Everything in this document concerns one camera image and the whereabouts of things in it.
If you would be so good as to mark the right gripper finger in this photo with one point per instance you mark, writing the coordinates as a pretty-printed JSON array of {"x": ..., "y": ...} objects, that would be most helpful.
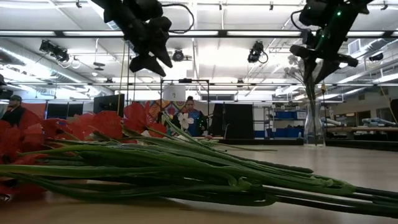
[
  {"x": 310, "y": 67},
  {"x": 328, "y": 70}
]

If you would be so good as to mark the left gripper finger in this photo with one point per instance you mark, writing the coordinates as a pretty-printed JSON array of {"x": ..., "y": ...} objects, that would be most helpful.
[
  {"x": 163, "y": 49},
  {"x": 146, "y": 63}
]

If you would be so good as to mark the red blossom spray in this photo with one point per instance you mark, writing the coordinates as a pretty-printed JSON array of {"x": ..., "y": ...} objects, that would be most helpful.
[
  {"x": 107, "y": 123},
  {"x": 11, "y": 140}
]

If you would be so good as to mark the red tulip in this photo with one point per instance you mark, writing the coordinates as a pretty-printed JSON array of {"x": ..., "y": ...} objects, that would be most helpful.
[{"x": 252, "y": 199}]

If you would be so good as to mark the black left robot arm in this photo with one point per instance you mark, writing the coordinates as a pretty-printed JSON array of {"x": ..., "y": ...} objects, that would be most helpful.
[{"x": 109, "y": 9}]

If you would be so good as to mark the white and red flowers in vase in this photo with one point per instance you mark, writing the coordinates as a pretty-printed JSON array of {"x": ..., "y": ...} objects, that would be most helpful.
[{"x": 311, "y": 93}]

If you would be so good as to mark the clear glass vase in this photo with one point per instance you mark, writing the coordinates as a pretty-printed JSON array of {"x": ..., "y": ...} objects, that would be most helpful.
[{"x": 320, "y": 130}]

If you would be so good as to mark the ceiling air vent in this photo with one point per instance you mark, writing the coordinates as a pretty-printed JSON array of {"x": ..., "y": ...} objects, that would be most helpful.
[{"x": 354, "y": 46}]

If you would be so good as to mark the long ceiling light bar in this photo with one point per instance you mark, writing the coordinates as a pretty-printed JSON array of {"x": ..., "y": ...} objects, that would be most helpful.
[
  {"x": 31, "y": 33},
  {"x": 280, "y": 84}
]

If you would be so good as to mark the pale blue equipment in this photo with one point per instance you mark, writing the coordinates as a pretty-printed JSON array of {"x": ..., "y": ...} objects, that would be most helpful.
[
  {"x": 377, "y": 122},
  {"x": 331, "y": 121}
]

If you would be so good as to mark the black monitor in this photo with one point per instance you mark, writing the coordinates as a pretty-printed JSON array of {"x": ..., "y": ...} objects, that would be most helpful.
[{"x": 109, "y": 104}]

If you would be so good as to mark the person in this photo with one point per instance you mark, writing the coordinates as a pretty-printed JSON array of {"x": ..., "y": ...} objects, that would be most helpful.
[
  {"x": 190, "y": 103},
  {"x": 14, "y": 113}
]

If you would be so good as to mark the shelf with blue bins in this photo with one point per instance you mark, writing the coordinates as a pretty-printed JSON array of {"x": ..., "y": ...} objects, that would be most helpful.
[{"x": 286, "y": 132}]

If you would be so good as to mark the black cabinet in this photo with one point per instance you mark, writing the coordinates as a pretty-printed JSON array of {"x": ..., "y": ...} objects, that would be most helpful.
[{"x": 236, "y": 121}]

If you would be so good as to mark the black panel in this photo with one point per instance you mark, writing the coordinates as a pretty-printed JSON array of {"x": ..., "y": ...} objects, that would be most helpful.
[{"x": 62, "y": 110}]

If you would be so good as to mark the red partition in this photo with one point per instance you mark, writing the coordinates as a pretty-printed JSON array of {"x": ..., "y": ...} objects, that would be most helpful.
[{"x": 37, "y": 109}]

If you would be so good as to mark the black ceiling camera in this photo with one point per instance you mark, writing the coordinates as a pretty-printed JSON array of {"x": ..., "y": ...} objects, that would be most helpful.
[
  {"x": 376, "y": 56},
  {"x": 256, "y": 51},
  {"x": 178, "y": 55},
  {"x": 54, "y": 49}
]

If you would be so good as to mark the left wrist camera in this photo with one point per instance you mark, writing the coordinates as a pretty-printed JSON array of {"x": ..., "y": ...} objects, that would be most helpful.
[{"x": 146, "y": 7}]

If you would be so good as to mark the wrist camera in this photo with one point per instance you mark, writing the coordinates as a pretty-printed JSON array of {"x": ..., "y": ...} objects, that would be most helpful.
[
  {"x": 146, "y": 7},
  {"x": 314, "y": 15}
]

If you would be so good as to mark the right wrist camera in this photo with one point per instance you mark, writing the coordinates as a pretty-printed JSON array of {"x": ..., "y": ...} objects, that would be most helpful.
[{"x": 314, "y": 15}]

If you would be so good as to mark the colourful patterned wall hanging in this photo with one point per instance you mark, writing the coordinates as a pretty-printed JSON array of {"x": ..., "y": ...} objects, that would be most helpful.
[{"x": 169, "y": 107}]

